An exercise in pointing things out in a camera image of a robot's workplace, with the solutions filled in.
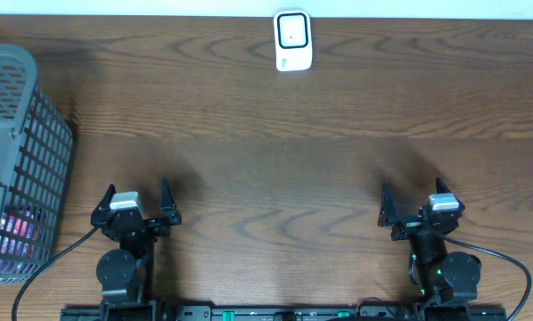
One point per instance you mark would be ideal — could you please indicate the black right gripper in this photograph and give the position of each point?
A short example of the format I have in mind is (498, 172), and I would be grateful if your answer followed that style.
(389, 217)

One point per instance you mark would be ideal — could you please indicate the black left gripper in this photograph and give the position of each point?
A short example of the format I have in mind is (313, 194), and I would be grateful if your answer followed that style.
(138, 224)

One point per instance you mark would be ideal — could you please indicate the purple snack bag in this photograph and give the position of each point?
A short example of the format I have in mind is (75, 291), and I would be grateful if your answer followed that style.
(25, 240)

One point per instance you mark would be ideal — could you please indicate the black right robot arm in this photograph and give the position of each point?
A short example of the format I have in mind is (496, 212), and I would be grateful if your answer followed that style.
(448, 280)

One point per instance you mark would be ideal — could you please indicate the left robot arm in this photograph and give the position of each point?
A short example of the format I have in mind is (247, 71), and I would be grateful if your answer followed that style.
(126, 273)

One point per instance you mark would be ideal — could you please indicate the white barcode scanner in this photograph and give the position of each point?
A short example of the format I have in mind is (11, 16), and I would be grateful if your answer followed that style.
(293, 40)

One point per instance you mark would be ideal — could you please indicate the grey plastic mesh basket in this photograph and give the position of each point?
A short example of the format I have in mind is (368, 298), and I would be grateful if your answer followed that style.
(36, 144)

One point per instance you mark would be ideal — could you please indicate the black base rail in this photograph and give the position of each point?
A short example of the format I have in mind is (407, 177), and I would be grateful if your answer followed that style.
(206, 313)

